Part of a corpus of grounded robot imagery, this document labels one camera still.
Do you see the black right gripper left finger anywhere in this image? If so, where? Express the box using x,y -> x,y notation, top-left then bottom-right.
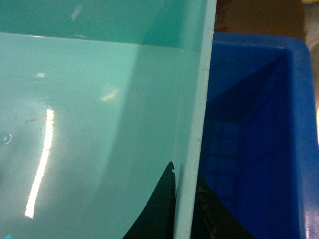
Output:
123,162 -> 176,239

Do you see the large blue plastic bin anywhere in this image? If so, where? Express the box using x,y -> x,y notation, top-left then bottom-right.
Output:
198,32 -> 319,239

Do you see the brown cardboard box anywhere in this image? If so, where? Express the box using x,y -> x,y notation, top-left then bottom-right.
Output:
214,0 -> 306,42

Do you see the turquoise plastic tray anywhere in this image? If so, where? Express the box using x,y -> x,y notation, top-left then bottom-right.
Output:
0,0 -> 216,239

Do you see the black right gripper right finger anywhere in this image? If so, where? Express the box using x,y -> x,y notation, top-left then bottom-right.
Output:
190,176 -> 253,239

